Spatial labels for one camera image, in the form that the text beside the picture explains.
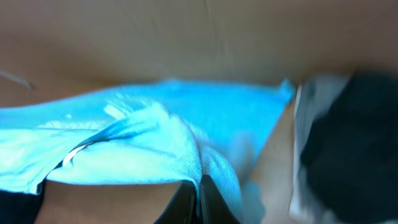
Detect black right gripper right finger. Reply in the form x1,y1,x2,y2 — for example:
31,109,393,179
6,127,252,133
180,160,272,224
199,175,239,224

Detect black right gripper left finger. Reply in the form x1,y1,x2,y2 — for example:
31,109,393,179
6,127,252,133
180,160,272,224
154,181,197,224

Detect light blue printed t-shirt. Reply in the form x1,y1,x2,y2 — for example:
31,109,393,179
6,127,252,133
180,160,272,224
1,81,295,223

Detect grey folded clothes stack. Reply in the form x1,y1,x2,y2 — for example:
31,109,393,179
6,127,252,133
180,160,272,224
288,74,398,224

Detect black folded garment on stack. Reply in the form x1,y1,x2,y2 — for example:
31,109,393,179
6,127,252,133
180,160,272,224
300,70,398,223

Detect brown cardboard backboard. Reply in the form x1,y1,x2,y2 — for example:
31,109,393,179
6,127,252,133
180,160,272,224
1,0,397,106

